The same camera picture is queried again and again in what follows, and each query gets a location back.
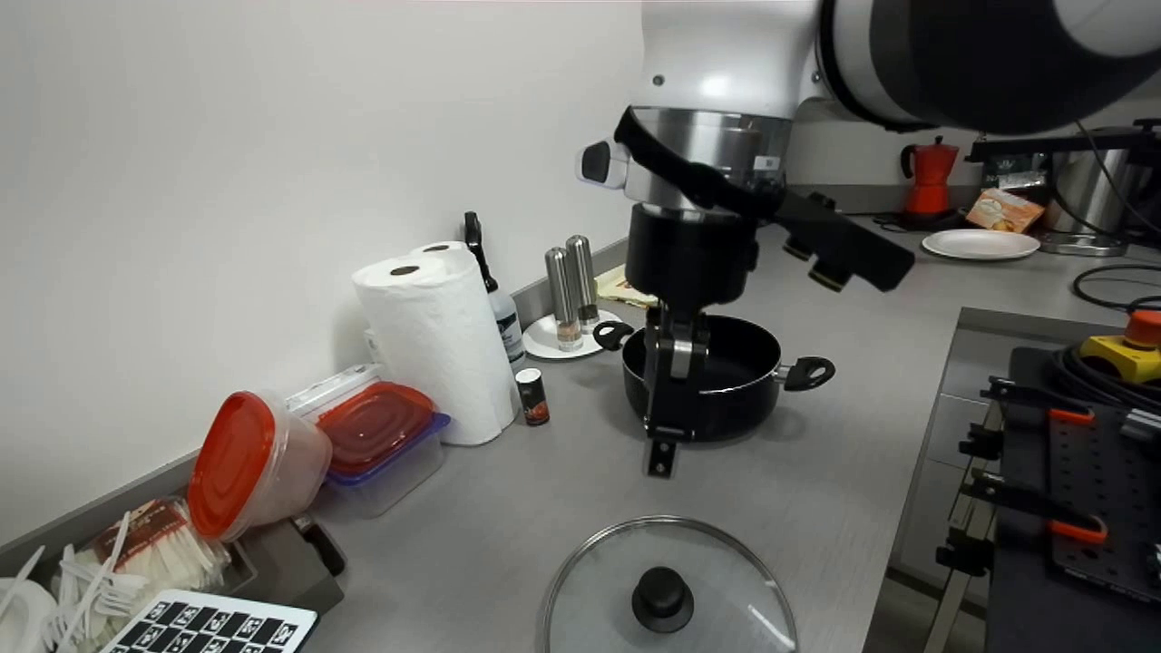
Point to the red moka pot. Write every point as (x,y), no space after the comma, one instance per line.
(929,179)

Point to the orange snack packet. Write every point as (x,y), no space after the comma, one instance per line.
(1004,211)

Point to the white dinner plate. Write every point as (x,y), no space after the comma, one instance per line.
(981,245)

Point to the small dark spice jar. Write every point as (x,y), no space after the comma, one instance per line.
(530,398)

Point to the steel kettle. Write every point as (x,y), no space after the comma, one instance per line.
(1089,194)

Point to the front white paper towel roll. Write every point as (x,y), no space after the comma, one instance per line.
(436,333)

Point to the left steel grinder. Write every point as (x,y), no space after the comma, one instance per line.
(564,292)

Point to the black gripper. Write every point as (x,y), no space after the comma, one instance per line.
(687,264)

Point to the tilted red-lid plastic container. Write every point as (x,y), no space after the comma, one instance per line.
(254,466)

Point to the white paper towel roll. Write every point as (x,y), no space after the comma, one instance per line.
(436,333)
(453,257)

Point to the yellow emergency stop button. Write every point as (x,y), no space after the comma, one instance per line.
(1129,355)

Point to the calculator keypad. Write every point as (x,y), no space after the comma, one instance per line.
(202,622)

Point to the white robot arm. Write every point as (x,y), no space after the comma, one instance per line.
(702,155)

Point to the black cooking pot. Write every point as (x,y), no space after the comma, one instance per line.
(735,385)

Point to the grey tray with knife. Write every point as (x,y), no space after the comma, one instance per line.
(293,564)

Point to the packet of white utensils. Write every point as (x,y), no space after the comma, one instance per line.
(112,580)

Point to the black-capped spray bottle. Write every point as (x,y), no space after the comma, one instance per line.
(501,301)

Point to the clear glass pot lid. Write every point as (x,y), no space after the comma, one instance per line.
(666,586)

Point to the small white saucer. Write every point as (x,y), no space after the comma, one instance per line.
(545,343)

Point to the rear white paper towel roll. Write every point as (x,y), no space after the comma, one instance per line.
(453,257)

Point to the steel grinder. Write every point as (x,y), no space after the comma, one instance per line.
(564,292)
(585,278)

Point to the flat red-lid plastic container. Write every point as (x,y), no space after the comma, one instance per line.
(386,444)

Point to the right steel grinder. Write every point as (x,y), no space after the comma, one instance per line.
(585,278)

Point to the printed yellow tea towel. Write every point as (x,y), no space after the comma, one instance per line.
(614,288)

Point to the black perforated mounting board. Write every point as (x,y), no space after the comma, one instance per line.
(1061,517)

